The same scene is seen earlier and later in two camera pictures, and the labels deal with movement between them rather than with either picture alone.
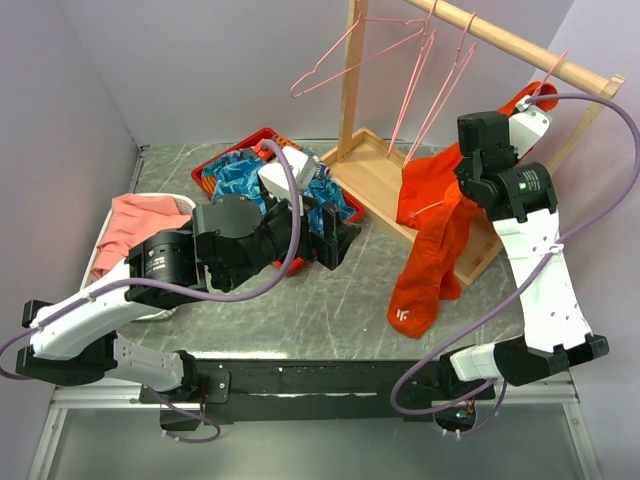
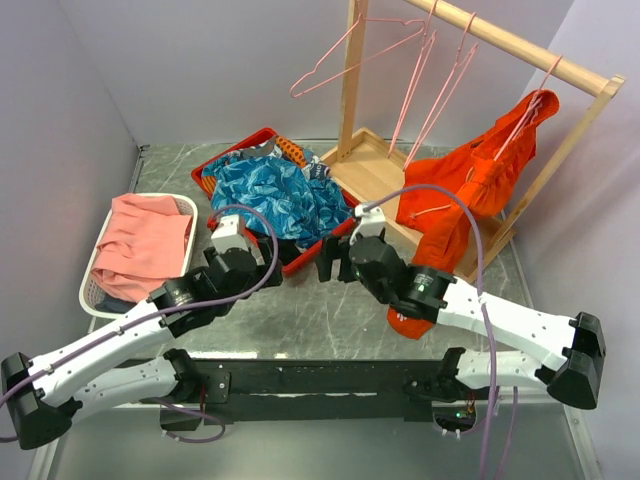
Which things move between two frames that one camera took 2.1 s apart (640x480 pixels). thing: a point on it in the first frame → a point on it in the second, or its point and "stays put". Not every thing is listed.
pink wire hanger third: x=460 y=66 stays put
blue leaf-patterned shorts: x=238 y=174 stays put
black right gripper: x=459 y=167 → x=334 y=247
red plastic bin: x=291 y=266 stays put
